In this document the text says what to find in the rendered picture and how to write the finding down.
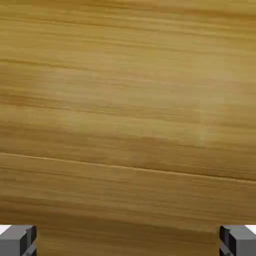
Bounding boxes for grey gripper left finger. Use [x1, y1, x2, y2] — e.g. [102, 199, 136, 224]
[0, 224, 38, 256]

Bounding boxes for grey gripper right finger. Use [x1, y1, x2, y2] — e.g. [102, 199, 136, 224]
[218, 224, 256, 256]

